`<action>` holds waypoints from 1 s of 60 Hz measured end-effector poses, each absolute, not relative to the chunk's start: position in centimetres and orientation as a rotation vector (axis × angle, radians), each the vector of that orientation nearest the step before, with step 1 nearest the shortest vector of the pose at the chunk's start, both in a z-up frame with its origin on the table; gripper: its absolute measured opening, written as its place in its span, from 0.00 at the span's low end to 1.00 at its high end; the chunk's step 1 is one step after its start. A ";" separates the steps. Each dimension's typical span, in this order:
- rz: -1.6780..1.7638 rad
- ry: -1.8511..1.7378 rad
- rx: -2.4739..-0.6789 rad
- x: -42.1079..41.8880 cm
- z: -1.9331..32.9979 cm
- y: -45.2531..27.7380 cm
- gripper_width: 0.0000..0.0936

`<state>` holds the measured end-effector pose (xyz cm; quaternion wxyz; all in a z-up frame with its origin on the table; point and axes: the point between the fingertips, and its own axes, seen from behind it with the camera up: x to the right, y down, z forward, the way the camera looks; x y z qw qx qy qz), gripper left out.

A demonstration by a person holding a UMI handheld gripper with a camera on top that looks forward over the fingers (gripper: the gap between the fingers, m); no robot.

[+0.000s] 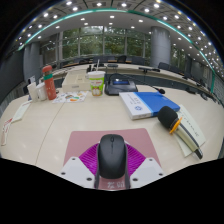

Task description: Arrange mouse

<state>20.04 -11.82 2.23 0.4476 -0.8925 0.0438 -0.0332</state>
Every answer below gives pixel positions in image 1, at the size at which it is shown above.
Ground colourful printed leaflet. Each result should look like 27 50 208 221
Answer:
52 90 89 104

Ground white booklet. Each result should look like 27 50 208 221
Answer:
11 100 33 124

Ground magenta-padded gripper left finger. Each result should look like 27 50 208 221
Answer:
60 142 101 190

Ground black handheld microphone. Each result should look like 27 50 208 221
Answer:
157 105 204 160

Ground dark grey computer mouse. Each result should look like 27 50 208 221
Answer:
97 133 129 180

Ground tall white paper cup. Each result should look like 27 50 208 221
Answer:
26 81 39 102

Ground black conference desk unit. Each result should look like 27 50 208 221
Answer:
104 73 139 97

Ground blue and white book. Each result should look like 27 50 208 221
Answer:
118 91 181 121

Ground ceiling lights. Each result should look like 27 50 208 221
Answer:
18 0 224 81

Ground white paper sheet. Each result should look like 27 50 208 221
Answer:
175 104 207 158

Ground dark office chairs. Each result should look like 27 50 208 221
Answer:
59 54 214 98

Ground pink printed mouse pad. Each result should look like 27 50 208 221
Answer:
63 128 162 191

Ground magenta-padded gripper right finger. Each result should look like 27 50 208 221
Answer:
124 142 165 190

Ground white lidded mug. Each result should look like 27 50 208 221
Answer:
35 82 48 102

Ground red bottle with green band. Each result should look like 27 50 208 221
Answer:
41 65 58 101

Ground green printed paper cup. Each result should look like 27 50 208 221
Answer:
87 70 106 98

